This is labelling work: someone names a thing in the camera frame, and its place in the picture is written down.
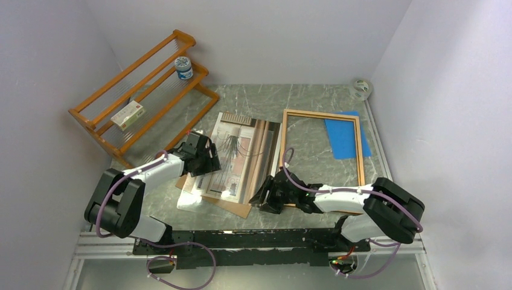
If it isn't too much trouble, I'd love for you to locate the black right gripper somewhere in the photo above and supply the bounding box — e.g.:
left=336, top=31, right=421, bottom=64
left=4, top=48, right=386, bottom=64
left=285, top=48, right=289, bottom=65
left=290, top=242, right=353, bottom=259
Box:
left=249, top=175, right=297, bottom=214

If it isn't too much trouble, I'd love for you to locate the glossy plant photo print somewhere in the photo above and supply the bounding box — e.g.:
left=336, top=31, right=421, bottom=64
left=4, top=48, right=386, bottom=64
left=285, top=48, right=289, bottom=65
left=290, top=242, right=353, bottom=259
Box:
left=176, top=112, right=281, bottom=218

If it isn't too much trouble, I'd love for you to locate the wooden picture frame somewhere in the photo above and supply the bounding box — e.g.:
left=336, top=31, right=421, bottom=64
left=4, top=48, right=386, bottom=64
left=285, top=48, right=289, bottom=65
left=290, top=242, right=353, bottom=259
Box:
left=278, top=109, right=366, bottom=215

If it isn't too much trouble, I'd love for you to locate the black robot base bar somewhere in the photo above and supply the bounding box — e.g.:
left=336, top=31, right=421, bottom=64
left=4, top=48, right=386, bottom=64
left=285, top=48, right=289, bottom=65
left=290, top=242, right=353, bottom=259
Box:
left=132, top=228, right=371, bottom=269

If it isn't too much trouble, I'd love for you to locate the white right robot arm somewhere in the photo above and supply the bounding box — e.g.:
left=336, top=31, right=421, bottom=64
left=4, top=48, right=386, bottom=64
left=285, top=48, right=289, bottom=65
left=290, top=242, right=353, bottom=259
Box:
left=249, top=168, right=425, bottom=251

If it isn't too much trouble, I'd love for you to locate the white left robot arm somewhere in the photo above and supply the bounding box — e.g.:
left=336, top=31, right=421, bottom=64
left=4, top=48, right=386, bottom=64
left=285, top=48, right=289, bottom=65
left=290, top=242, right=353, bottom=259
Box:
left=84, top=131, right=221, bottom=254

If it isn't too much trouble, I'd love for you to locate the orange wooden shelf rack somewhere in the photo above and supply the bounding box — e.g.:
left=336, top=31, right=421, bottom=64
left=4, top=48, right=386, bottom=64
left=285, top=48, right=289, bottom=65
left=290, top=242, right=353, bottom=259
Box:
left=68, top=30, right=220, bottom=169

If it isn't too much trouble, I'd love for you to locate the small white cardboard box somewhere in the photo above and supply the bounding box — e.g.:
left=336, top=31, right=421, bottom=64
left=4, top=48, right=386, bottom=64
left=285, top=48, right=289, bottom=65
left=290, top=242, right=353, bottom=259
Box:
left=110, top=100, right=146, bottom=131

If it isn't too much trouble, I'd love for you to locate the blue plastic sheet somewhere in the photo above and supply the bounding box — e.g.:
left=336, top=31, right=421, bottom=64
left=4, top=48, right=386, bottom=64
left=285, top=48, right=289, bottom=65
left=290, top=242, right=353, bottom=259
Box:
left=324, top=111, right=372, bottom=160

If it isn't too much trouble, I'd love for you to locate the blue white lidded jar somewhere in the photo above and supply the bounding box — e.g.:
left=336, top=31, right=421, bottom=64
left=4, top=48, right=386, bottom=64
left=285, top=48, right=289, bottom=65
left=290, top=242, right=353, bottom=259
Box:
left=174, top=56, right=193, bottom=80

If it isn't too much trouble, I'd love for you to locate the clear tape roll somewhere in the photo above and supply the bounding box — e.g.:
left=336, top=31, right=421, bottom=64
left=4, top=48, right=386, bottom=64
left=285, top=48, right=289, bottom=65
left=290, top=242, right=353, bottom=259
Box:
left=348, top=79, right=374, bottom=102

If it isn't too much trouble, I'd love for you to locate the brown frame backing board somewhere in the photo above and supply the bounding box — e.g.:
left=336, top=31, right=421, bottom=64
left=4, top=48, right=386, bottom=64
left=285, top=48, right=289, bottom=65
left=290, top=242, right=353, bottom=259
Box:
left=175, top=132, right=254, bottom=219

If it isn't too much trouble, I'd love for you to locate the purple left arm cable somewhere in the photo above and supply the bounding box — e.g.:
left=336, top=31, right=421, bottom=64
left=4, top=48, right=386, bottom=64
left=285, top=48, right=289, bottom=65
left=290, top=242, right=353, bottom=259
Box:
left=94, top=149, right=217, bottom=290

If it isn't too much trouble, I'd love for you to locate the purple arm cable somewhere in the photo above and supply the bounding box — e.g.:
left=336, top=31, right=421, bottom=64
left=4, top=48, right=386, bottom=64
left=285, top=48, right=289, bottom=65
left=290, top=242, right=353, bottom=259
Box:
left=281, top=147, right=425, bottom=280
left=94, top=149, right=217, bottom=290

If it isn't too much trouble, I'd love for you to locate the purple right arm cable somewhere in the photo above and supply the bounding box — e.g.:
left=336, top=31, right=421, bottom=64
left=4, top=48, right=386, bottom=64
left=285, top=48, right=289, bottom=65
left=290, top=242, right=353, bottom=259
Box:
left=281, top=147, right=425, bottom=280

